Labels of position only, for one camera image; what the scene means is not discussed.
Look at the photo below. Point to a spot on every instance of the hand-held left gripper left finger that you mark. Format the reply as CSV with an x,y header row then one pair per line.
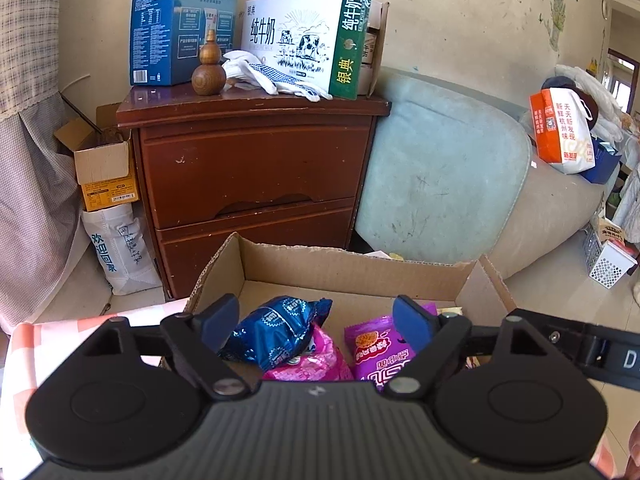
x,y
217,322

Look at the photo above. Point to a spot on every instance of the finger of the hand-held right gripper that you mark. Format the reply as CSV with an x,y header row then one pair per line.
x,y
562,342

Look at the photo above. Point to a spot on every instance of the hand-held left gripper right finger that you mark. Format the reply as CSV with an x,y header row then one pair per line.
x,y
412,322

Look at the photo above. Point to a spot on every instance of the purple snack packet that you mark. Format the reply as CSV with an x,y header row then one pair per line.
x,y
375,355

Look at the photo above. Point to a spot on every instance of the shiny blue snack packet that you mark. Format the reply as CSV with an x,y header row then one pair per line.
x,y
280,335

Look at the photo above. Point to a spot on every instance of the magenta snack packet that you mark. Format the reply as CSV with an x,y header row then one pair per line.
x,y
320,360

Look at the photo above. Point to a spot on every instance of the person's right forearm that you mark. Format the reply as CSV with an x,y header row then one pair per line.
x,y
636,450

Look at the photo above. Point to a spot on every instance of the white perforated basket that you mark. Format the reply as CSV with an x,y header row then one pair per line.
x,y
607,267

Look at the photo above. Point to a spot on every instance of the white fabric bag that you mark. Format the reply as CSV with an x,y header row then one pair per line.
x,y
120,255

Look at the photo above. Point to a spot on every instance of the white yellow carton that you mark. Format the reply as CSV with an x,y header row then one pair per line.
x,y
612,232

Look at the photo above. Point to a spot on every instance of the beige sofa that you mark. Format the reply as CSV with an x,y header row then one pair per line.
x,y
550,210

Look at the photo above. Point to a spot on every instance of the light blue sofa cushion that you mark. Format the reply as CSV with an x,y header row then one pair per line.
x,y
440,170

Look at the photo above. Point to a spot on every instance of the brown wooden nightstand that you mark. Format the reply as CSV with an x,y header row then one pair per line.
x,y
250,160

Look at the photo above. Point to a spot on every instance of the pink checked tablecloth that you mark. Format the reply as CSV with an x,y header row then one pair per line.
x,y
45,355

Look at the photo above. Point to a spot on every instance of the blue paper bag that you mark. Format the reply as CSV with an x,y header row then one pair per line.
x,y
607,162

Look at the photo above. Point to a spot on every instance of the small yellow cardboard box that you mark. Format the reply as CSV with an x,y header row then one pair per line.
x,y
100,165

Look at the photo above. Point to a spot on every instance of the orange white shopping bag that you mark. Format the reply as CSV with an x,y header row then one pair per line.
x,y
560,135

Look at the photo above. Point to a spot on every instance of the checked grey cloth cover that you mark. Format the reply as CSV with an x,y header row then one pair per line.
x,y
35,185

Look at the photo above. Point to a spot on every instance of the pile of white clothes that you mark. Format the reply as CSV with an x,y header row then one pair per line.
x,y
607,105

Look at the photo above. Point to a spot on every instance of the wooden gourd ornament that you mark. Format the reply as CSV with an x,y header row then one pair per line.
x,y
209,77

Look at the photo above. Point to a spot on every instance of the white dotted work gloves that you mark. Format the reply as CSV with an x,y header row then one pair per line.
x,y
260,72

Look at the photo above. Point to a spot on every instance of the brown cardboard carton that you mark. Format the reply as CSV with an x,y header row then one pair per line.
x,y
377,65

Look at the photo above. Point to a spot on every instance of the brown framed window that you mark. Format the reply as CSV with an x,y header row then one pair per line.
x,y
627,85

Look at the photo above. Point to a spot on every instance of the blue gift carton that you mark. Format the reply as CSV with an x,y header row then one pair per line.
x,y
170,35

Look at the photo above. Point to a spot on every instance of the white cow print carton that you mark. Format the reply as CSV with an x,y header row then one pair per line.
x,y
295,25

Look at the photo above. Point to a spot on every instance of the flower wall sticker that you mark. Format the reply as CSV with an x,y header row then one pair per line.
x,y
556,15

